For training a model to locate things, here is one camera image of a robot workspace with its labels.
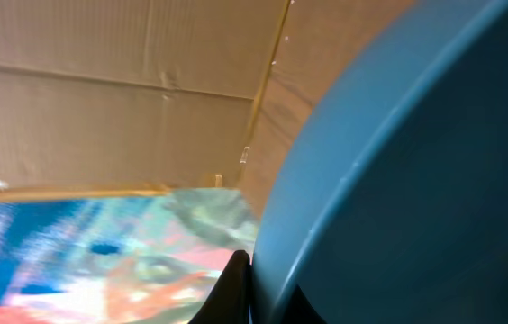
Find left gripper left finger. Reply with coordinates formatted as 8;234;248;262
189;250;251;324

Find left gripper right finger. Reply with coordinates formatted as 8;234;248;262
281;285;326;324

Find large blue plate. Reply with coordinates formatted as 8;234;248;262
253;0;508;323

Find colourful painted floor mat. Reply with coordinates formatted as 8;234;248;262
0;188;259;324

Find cardboard box wall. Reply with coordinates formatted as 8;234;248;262
0;0;410;212

